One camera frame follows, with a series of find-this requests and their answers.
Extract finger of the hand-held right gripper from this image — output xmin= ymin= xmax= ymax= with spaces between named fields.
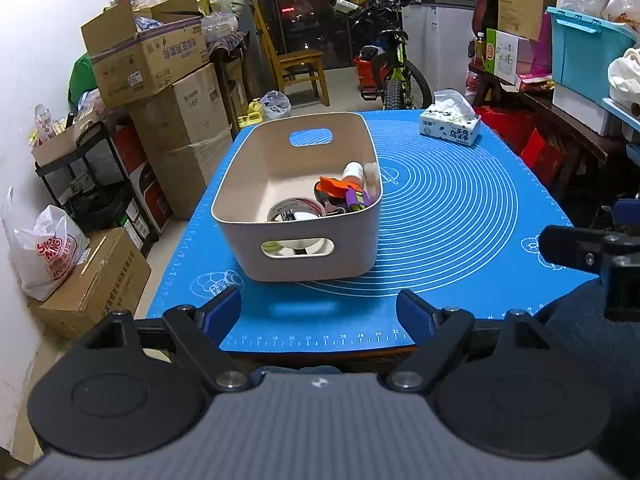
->
xmin=612 ymin=197 xmax=640 ymax=232
xmin=539 ymin=225 xmax=640 ymax=322

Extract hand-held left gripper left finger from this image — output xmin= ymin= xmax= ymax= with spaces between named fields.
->
xmin=80 ymin=285 xmax=251 ymax=395

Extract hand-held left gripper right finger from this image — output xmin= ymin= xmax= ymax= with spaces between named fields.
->
xmin=387 ymin=289 xmax=556 ymax=393

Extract beige plastic bin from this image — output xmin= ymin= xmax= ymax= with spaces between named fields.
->
xmin=211 ymin=112 xmax=383 ymax=282

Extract person's dark trouser leg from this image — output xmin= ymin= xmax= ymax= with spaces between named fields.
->
xmin=534 ymin=280 xmax=640 ymax=476

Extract red gift bag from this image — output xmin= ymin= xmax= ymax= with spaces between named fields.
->
xmin=520 ymin=127 xmax=568 ymax=186

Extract blue silicone mat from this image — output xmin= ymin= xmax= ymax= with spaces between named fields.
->
xmin=145 ymin=109 xmax=598 ymax=353

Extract dark wooden side table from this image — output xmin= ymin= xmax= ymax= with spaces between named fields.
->
xmin=467 ymin=62 xmax=626 ymax=201

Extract grey tape roll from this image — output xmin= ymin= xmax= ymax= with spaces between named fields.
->
xmin=267 ymin=198 xmax=327 ymax=223

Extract brown printed cardboard box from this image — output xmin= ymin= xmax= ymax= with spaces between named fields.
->
xmin=37 ymin=227 xmax=152 ymax=341

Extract purple green small item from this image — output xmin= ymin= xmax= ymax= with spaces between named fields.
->
xmin=346 ymin=188 xmax=372 ymax=213

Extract white cloth bag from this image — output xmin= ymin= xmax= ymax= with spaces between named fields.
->
xmin=607 ymin=47 xmax=640 ymax=106

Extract orange plastic tool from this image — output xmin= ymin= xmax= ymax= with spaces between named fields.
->
xmin=320 ymin=176 xmax=354 ymax=200

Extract red white appliance box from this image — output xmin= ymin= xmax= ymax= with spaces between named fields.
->
xmin=112 ymin=125 xmax=173 ymax=223

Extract teal storage bin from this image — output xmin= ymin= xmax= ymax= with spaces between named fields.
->
xmin=546 ymin=6 xmax=640 ymax=106

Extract white tissue pack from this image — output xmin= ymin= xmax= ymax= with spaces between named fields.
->
xmin=419 ymin=89 xmax=482 ymax=147

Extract white red-print plastic bag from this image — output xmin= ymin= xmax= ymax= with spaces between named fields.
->
xmin=2 ymin=187 xmax=91 ymax=302

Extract yellow plastic jug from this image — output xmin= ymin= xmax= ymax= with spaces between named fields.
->
xmin=237 ymin=99 xmax=266 ymax=128

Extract green white carton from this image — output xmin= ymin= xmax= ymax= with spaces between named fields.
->
xmin=485 ymin=27 xmax=535 ymax=87

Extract large plain cardboard box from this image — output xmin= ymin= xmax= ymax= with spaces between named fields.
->
xmin=129 ymin=62 xmax=223 ymax=161

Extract black metal rack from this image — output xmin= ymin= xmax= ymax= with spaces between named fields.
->
xmin=35 ymin=120 xmax=156 ymax=256

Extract clear plastic bag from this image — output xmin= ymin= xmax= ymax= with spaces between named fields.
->
xmin=260 ymin=91 xmax=292 ymax=121

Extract green black bicycle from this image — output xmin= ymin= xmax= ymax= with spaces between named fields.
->
xmin=330 ymin=0 xmax=434 ymax=112

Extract small open cardboard box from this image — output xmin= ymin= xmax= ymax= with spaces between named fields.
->
xmin=31 ymin=112 xmax=101 ymax=167

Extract white chest freezer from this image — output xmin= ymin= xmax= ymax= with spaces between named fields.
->
xmin=401 ymin=0 xmax=477 ymax=110

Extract open taped cardboard box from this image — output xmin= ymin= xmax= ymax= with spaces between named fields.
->
xmin=81 ymin=0 xmax=210 ymax=108

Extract wooden chair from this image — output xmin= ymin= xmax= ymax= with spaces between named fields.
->
xmin=251 ymin=0 xmax=332 ymax=108

